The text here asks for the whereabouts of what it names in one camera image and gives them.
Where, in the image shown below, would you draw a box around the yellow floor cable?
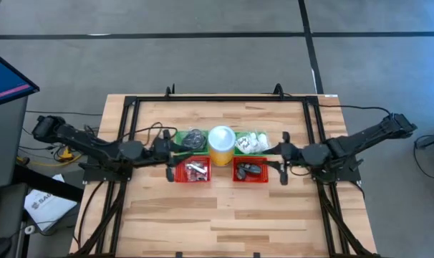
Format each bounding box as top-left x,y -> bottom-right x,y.
16,146 -> 82,168

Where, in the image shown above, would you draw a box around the grey furniture leg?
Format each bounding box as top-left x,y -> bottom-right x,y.
415,128 -> 434,151

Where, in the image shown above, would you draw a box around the green plastic slotted basket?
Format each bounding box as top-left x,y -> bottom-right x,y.
176,130 -> 211,156
233,131 -> 269,158

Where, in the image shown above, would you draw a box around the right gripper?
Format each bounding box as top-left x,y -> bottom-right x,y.
261,131 -> 304,186

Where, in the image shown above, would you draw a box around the white printed booklet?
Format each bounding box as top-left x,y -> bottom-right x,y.
23,174 -> 78,232

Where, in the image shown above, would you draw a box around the yellow disinfecting wipes canister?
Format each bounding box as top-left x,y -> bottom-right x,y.
208,125 -> 236,167

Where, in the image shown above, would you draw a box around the bagged black hair net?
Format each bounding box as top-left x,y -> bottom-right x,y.
182,128 -> 208,151

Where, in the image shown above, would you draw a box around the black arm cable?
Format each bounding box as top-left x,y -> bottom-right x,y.
319,103 -> 395,118
130,121 -> 178,144

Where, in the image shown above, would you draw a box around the black aluminium table frame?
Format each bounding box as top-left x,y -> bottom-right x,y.
72,82 -> 379,258

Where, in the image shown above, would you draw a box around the blue screen monitor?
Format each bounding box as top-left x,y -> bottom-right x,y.
0,48 -> 41,110

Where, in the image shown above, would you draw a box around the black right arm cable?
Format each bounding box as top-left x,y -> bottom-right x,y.
319,103 -> 395,118

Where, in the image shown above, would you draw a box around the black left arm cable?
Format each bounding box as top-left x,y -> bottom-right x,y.
130,121 -> 178,144

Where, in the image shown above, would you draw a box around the bagged metal nail clippers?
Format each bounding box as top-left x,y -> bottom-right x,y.
184,168 -> 203,181
186,161 -> 208,173

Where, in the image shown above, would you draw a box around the red plastic slotted basket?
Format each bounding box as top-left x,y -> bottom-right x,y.
231,156 -> 269,183
174,155 -> 211,183

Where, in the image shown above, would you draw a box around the grey cabinet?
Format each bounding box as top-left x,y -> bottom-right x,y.
0,95 -> 29,190

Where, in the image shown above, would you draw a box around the thin black floor cable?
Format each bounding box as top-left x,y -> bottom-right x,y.
25,110 -> 103,117
413,134 -> 434,181

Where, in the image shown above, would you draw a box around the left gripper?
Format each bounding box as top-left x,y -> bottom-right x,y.
153,129 -> 203,183

